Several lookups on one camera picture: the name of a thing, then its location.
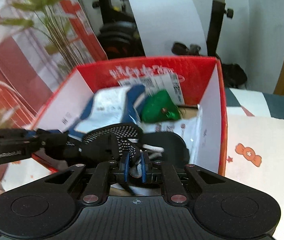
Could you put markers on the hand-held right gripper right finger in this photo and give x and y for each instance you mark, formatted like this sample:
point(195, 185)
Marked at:
point(144, 166)

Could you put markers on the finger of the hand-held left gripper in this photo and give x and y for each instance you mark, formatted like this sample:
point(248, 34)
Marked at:
point(52, 135)
point(57, 150)

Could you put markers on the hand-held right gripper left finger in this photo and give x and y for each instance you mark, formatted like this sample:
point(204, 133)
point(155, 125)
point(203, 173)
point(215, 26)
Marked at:
point(125, 165)

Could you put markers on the black dotted glove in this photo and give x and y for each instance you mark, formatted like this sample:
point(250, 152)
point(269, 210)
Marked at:
point(117, 132)

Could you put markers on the green fringed cloth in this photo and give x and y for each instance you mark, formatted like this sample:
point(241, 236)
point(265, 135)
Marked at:
point(157, 107)

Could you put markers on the blue white plastic packet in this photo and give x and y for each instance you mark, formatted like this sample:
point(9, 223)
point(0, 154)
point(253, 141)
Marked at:
point(107, 107)

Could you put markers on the red strawberry print box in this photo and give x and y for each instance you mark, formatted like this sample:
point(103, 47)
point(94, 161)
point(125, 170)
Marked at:
point(157, 65)

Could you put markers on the red printed bag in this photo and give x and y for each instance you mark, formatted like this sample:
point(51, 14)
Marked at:
point(19, 80)

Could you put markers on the printed white tablecloth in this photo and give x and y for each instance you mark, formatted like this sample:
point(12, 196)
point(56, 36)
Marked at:
point(257, 142)

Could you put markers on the black bag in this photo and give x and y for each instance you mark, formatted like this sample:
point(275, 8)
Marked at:
point(234, 76)

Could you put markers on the white board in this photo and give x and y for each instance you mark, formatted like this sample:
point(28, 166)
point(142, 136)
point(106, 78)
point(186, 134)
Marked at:
point(167, 17)

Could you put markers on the exercise bike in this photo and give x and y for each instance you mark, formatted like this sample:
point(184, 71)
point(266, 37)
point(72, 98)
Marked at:
point(217, 17)

